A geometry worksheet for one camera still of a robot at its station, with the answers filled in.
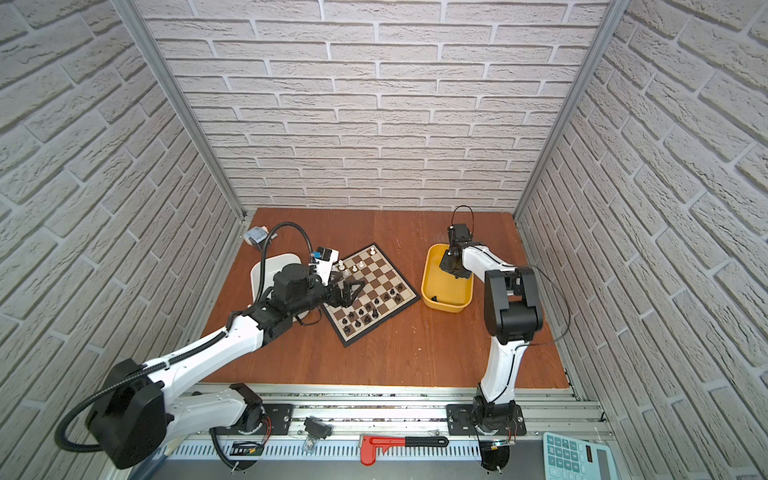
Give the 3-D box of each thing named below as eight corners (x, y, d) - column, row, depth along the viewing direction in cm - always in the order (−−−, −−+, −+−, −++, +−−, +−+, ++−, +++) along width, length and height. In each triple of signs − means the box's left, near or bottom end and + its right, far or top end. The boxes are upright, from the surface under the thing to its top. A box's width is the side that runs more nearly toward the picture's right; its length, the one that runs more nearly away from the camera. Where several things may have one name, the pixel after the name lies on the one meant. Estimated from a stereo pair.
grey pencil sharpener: (247, 244, 112) (242, 235, 107) (263, 231, 116) (258, 222, 112) (261, 251, 109) (256, 243, 105) (276, 238, 114) (271, 229, 109)
